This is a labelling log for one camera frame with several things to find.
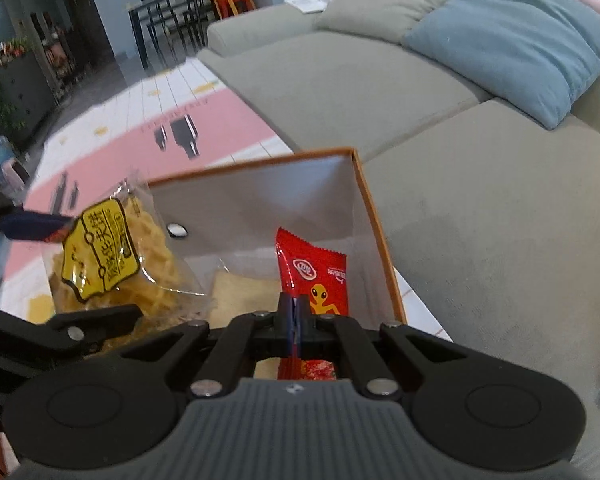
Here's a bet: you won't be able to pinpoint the pink and white floor mat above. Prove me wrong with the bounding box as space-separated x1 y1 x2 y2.
0 56 454 347

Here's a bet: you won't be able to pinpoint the red snack packet alien print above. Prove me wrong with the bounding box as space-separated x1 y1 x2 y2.
274 226 349 382

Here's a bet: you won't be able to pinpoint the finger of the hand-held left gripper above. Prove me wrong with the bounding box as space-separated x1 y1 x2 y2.
0 301 145 394
0 194 77 243

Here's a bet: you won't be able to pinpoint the beige cushion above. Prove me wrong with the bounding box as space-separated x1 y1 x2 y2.
314 0 477 44

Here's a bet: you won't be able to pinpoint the white box with orange rim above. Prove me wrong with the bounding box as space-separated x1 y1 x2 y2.
146 147 409 382

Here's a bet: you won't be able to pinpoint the black dining chair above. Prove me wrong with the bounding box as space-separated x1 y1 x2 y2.
172 0 209 57
146 6 182 62

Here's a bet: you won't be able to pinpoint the noodle snack bag yellow label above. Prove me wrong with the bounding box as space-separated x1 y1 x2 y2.
41 171 212 352

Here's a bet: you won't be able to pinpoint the dark grey cabinet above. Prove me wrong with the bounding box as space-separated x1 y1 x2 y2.
0 51 57 132

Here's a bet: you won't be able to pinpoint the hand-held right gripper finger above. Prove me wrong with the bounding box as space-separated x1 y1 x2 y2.
120 292 297 401
295 295 469 401

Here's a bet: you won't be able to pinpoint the dark shelf rack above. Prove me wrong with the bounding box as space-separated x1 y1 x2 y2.
29 9 79 102

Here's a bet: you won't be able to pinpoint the grey green sofa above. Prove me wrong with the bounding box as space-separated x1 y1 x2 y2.
196 0 600 480

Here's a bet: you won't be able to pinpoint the light blue cushion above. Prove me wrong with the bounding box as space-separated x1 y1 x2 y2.
401 0 600 129

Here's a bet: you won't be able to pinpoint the orange stool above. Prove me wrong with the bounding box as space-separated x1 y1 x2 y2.
211 0 257 22

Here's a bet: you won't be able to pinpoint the black dining table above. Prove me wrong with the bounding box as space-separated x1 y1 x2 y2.
127 0 217 69

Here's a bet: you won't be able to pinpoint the white papers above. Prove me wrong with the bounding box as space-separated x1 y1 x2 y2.
284 0 339 14

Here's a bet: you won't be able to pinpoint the small pink heater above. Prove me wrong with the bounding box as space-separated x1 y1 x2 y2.
0 156 32 192

